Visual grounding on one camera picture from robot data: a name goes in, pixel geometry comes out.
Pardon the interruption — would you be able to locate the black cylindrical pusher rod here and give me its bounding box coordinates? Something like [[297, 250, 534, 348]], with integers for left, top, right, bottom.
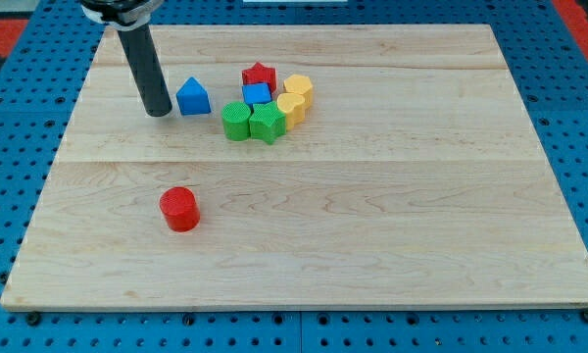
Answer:
[[118, 24, 172, 117]]

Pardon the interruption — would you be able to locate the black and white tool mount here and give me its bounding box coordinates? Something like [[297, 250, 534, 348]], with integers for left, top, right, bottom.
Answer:
[[79, 0, 164, 31]]

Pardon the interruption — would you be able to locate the blue triangle block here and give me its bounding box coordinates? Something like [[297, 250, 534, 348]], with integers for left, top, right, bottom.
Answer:
[[176, 76, 212, 116]]

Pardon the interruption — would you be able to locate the red star block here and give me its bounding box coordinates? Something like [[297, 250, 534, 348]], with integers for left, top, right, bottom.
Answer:
[[241, 62, 277, 93]]

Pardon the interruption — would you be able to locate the green star block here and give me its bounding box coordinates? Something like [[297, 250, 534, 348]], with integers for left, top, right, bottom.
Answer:
[[249, 102, 286, 145]]

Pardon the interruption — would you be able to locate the green cylinder block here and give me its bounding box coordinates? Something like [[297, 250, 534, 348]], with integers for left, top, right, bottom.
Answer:
[[221, 101, 251, 141]]

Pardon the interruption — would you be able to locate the blue cube block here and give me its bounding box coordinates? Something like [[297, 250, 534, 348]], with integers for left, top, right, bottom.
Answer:
[[242, 82, 272, 106]]

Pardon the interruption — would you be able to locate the yellow hexagon block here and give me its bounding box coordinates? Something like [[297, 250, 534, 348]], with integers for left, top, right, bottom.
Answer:
[[283, 74, 314, 109]]

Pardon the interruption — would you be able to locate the yellow heart block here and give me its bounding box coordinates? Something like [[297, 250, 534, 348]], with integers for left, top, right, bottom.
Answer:
[[276, 92, 306, 131]]

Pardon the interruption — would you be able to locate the red cylinder block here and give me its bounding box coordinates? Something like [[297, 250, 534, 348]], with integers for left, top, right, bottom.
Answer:
[[159, 186, 200, 232]]

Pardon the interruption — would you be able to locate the light wooden board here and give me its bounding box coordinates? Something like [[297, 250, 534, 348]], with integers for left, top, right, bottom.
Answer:
[[1, 25, 588, 312]]

